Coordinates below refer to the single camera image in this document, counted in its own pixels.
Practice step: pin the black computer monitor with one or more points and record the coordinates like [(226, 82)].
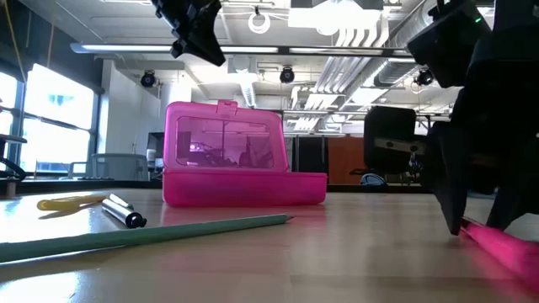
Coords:
[(155, 145)]

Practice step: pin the black aluminium table frame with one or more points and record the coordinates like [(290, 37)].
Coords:
[(84, 185)]

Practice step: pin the blue and white helmet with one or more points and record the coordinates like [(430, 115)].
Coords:
[(372, 180)]

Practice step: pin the long ceiling light strip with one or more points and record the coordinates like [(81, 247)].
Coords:
[(126, 48)]

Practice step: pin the large bright window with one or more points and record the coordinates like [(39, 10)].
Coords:
[(59, 105)]

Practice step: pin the orange partition panel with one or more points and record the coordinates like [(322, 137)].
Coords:
[(345, 155)]

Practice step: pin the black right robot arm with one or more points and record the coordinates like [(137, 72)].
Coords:
[(446, 42)]

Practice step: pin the silver ventilation duct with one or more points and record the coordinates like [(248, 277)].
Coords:
[(391, 69)]

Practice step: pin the pink highlighter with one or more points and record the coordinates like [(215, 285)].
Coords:
[(509, 252)]

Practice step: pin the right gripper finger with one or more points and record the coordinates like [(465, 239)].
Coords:
[(520, 185), (448, 177)]

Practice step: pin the white ceiling light panel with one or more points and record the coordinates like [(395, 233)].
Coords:
[(337, 17)]

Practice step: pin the black ceiling spotlight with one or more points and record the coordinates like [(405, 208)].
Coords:
[(287, 75), (148, 78), (424, 78)]

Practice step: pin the pink plastic supply box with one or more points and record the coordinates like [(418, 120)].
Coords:
[(244, 189)]

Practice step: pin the black cabinet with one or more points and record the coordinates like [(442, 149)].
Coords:
[(311, 160)]

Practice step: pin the long green pencil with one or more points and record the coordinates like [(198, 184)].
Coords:
[(126, 237)]

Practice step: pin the silver marker with black cap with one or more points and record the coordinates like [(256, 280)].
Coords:
[(120, 212)]

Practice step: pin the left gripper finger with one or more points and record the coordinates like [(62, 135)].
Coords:
[(206, 48)]

